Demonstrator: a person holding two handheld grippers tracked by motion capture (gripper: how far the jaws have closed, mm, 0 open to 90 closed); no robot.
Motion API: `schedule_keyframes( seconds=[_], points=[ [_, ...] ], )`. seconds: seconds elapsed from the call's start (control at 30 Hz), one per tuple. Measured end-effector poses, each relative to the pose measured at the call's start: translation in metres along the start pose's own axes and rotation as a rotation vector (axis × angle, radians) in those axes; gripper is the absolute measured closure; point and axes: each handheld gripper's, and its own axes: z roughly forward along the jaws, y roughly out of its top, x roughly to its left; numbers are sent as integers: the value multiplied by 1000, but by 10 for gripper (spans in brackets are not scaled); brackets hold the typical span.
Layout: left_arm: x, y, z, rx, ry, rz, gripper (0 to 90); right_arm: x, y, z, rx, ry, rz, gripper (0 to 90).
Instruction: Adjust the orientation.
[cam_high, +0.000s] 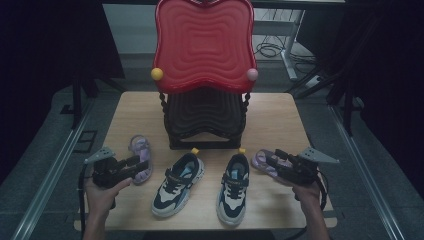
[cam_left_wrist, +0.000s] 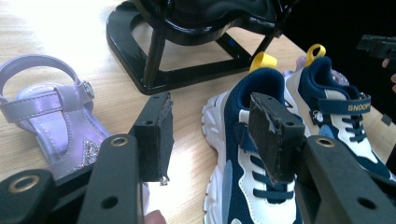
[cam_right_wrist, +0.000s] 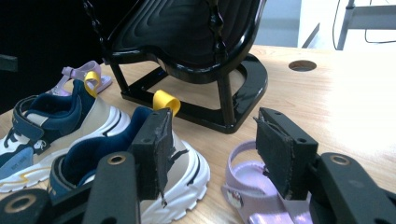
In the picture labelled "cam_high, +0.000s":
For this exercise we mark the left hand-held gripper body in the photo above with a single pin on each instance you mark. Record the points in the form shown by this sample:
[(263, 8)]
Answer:
[(105, 173)]

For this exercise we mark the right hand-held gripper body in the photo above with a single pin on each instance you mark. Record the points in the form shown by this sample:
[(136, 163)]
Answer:
[(300, 171)]

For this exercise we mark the purple child's sandal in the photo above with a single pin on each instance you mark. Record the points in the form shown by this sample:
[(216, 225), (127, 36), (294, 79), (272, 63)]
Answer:
[(141, 148), (261, 163)]

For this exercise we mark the black and white child's sneaker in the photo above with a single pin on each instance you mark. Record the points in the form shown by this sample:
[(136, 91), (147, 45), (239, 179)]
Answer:
[(233, 196), (175, 190)]

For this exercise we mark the red and black shoe rack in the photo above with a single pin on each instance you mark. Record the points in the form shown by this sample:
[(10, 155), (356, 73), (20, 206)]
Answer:
[(205, 50)]

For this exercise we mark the person's right hand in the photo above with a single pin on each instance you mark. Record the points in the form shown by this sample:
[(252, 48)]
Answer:
[(308, 195)]

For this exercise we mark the person's left hand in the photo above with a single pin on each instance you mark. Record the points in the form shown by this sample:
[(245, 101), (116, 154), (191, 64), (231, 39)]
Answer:
[(101, 200)]

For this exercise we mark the black stand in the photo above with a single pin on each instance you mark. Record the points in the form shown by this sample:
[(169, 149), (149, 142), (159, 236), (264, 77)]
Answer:
[(348, 106), (77, 100)]

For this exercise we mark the dark curtain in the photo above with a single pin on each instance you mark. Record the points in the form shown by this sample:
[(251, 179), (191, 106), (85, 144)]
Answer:
[(383, 66), (40, 50)]

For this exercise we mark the metal floor rail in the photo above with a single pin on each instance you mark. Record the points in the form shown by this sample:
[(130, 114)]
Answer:
[(50, 173), (366, 173)]

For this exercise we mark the white desk frame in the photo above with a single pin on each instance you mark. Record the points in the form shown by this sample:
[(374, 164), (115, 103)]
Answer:
[(288, 40)]

